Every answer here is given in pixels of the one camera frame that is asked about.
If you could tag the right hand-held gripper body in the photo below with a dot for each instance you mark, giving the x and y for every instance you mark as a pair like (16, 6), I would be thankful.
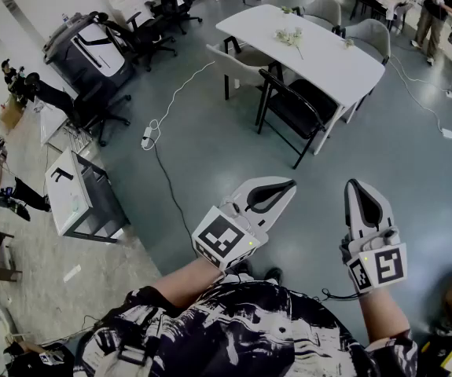
(386, 265)

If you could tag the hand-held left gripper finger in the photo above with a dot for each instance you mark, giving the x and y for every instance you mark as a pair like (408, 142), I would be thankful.
(245, 189)
(278, 210)

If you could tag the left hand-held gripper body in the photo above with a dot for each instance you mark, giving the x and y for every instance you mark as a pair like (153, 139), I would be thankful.
(219, 238)

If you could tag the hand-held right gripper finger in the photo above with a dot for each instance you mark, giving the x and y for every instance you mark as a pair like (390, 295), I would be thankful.
(353, 210)
(386, 214)

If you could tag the black folding chair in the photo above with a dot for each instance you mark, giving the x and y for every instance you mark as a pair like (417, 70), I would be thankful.
(300, 108)

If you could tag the person's right forearm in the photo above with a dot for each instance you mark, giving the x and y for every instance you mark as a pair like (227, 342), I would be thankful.
(383, 316)

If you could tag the person's left forearm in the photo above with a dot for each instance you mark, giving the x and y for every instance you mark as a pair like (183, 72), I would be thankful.
(186, 281)

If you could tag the grey padded chair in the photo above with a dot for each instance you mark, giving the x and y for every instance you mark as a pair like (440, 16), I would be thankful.
(369, 35)
(233, 63)
(324, 10)

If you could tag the white rectangular table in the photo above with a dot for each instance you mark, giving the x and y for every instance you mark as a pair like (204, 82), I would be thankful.
(328, 65)

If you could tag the person's white trousers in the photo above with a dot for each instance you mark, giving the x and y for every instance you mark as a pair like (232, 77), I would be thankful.
(237, 279)

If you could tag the person's right black shoe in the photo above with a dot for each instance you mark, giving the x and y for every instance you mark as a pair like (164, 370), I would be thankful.
(274, 275)

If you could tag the person's black white patterned shirt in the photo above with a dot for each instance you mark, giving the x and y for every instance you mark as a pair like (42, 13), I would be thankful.
(249, 328)

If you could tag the white charger adapter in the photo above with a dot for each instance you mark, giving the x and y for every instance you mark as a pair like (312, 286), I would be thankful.
(447, 133)

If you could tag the white artificial flower bouquet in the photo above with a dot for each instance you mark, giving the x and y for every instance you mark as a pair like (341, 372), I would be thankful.
(288, 37)

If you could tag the small green plant sprig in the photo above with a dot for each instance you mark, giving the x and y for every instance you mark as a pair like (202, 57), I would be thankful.
(348, 43)
(287, 10)

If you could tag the black handheld tool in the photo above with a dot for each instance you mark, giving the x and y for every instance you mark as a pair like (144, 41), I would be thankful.
(61, 174)

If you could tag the white side table black frame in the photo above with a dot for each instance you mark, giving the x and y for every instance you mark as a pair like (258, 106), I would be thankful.
(68, 206)

